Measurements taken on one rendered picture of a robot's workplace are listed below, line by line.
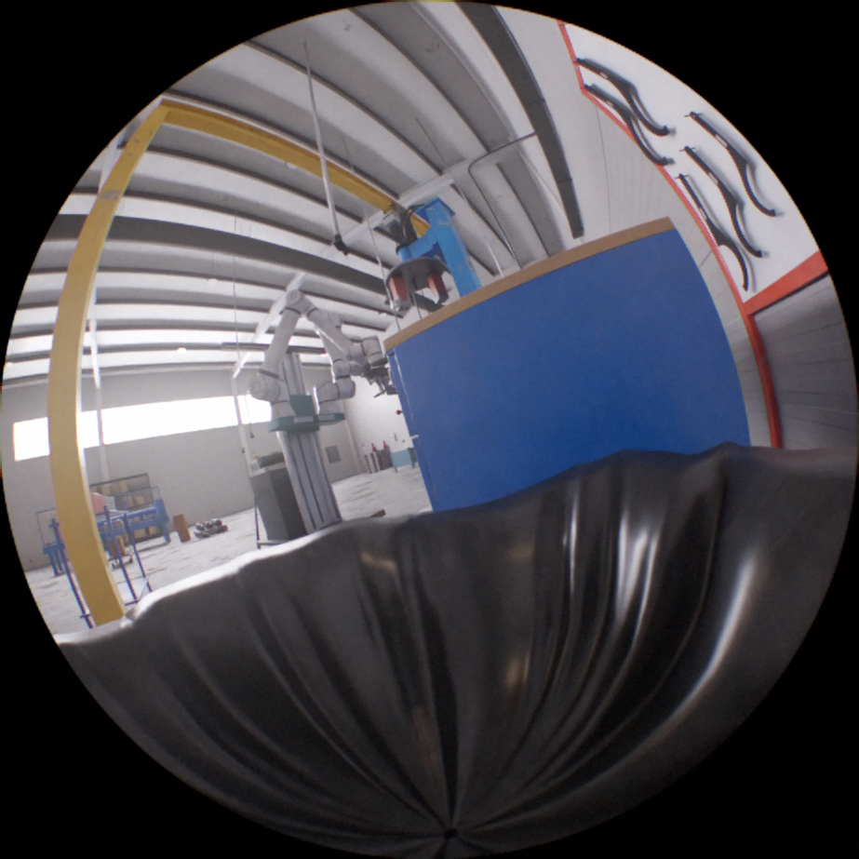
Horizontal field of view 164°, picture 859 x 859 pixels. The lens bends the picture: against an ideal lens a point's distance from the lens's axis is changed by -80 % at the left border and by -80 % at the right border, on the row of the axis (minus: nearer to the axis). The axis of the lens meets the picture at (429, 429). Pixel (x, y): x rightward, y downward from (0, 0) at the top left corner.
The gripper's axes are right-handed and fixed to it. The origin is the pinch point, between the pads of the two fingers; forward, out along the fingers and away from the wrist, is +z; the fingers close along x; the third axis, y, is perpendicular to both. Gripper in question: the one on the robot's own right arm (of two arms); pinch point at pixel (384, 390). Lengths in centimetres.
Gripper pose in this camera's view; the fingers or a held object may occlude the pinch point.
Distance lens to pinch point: 169.9
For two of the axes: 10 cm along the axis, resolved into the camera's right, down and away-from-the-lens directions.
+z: 2.8, 9.6, -0.4
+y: -6.4, 2.2, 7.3
